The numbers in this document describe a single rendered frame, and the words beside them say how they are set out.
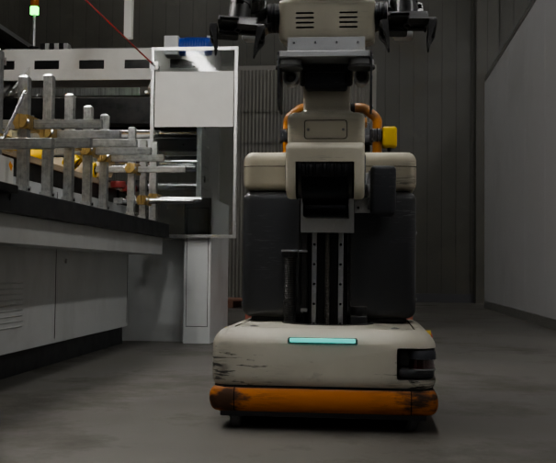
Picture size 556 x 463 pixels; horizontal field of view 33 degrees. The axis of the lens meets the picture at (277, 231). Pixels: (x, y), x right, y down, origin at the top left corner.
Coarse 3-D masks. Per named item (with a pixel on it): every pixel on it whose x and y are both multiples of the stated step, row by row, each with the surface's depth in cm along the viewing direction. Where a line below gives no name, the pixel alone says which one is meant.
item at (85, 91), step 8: (32, 88) 803; (40, 88) 802; (56, 88) 801; (64, 88) 800; (72, 88) 799; (80, 88) 798; (88, 88) 798; (96, 88) 797; (104, 88) 796; (112, 88) 796; (120, 88) 795; (128, 88) 794; (136, 88) 794; (144, 88) 810; (112, 176) 796; (120, 176) 821; (136, 176) 875; (136, 208) 863; (136, 216) 865
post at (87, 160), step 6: (84, 108) 401; (90, 108) 400; (84, 114) 401; (90, 114) 400; (84, 156) 400; (90, 156) 400; (84, 162) 400; (90, 162) 400; (84, 168) 400; (90, 168) 400; (84, 174) 400; (90, 174) 400; (84, 180) 399; (90, 180) 400; (84, 186) 399; (90, 186) 400; (84, 192) 399; (90, 192) 400; (84, 198) 399; (90, 198) 400
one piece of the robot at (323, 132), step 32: (288, 0) 267; (320, 0) 266; (352, 0) 265; (288, 32) 268; (320, 32) 267; (352, 32) 266; (320, 64) 266; (320, 96) 269; (288, 128) 268; (320, 128) 266; (352, 128) 265; (288, 160) 263; (320, 160) 262; (352, 160) 261; (288, 192) 265
